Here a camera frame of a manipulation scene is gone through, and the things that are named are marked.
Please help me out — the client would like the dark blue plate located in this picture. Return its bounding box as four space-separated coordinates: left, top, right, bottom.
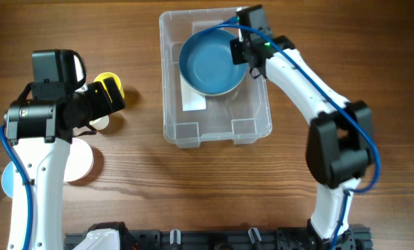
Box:
179 29 247 80

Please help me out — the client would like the cream white bowl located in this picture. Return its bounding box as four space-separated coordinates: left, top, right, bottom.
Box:
181 74 245 97

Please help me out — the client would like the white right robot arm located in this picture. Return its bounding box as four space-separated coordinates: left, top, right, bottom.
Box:
230 35 381 247

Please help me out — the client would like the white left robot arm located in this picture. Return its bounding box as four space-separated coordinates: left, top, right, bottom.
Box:
0 77 126 249

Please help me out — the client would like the clear plastic storage container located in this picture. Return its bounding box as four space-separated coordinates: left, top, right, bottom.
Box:
159 8 272 148

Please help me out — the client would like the white label in container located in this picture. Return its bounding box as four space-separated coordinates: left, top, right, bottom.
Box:
180 75 206 111

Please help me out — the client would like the pale green plastic cup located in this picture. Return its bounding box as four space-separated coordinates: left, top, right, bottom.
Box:
89 115 110 131

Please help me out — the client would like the yellow plastic cup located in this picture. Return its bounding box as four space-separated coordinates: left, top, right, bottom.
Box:
94 72 125 99

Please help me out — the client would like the pink plastic bowl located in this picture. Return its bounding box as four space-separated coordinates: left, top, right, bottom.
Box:
63 138 94 183

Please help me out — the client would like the light blue bowl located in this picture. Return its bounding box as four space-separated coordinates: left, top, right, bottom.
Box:
1 162 14 198

